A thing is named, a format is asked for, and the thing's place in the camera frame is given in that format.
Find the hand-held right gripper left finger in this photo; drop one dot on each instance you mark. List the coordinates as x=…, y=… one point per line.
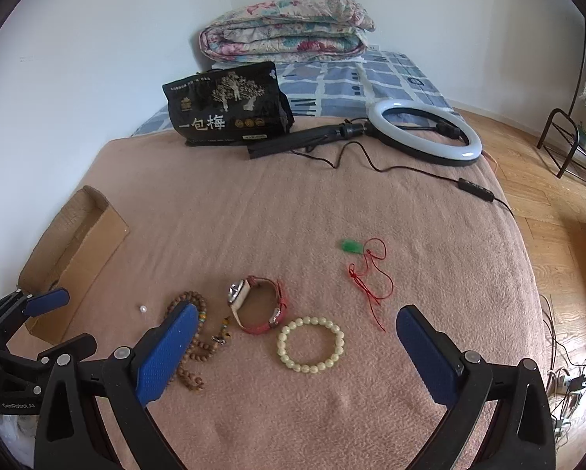
x=168, y=352

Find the cardboard box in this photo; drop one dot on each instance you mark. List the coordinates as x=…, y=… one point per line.
x=77, y=249

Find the black metal rack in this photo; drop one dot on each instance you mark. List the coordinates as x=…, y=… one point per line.
x=569, y=152

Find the peach fleece blanket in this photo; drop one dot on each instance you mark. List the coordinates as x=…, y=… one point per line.
x=273, y=205

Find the black snack bag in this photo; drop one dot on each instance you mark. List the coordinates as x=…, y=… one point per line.
x=224, y=103

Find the folded floral quilt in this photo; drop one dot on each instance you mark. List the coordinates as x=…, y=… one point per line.
x=283, y=34

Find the black folded tripod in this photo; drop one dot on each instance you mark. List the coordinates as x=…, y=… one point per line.
x=293, y=139

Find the white lace cloth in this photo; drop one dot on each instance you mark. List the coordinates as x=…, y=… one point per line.
x=8, y=433

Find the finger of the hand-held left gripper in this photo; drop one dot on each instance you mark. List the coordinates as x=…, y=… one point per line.
x=67, y=346
x=48, y=301

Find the blue checked bedsheet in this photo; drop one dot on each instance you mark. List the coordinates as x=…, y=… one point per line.
x=332, y=83

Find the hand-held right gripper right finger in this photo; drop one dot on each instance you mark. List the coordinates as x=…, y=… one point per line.
x=427, y=352

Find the white folded cloth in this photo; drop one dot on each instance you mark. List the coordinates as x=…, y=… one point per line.
x=369, y=53

